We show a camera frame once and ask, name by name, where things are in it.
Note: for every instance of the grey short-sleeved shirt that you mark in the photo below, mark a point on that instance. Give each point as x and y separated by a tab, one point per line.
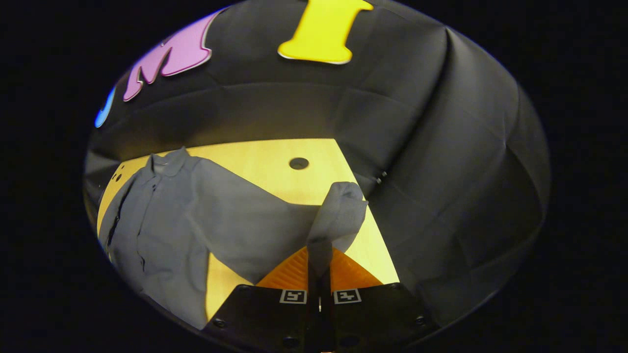
167	220

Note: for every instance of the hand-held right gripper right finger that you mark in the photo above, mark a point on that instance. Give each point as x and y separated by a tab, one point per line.
378	314

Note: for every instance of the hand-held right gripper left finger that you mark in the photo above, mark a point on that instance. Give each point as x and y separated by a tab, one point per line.
265	318

